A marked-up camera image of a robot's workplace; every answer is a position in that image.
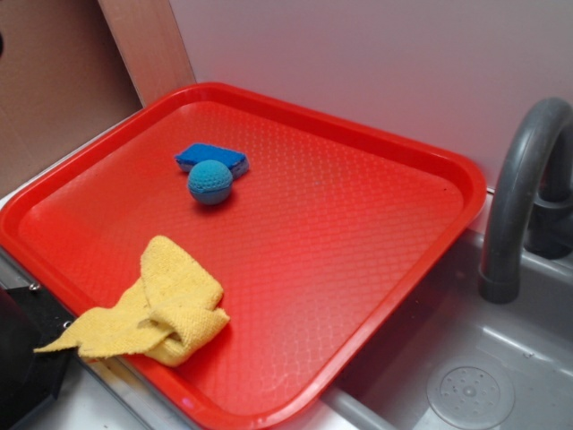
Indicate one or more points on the blue sponge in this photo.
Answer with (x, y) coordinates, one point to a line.
(235, 161)

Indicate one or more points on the red plastic tray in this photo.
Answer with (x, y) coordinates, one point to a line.
(327, 233)

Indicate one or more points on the blue crocheted ball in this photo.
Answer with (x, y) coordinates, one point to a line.
(210, 182)

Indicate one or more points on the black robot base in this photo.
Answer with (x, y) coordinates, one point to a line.
(30, 381)

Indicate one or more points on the wooden board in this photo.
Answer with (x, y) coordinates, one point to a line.
(150, 43)

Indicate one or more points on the grey toy faucet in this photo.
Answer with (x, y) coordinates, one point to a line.
(532, 203)

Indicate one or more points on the yellow cloth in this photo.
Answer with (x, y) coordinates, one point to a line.
(171, 311)

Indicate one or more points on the grey plastic sink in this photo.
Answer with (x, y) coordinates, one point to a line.
(448, 359)

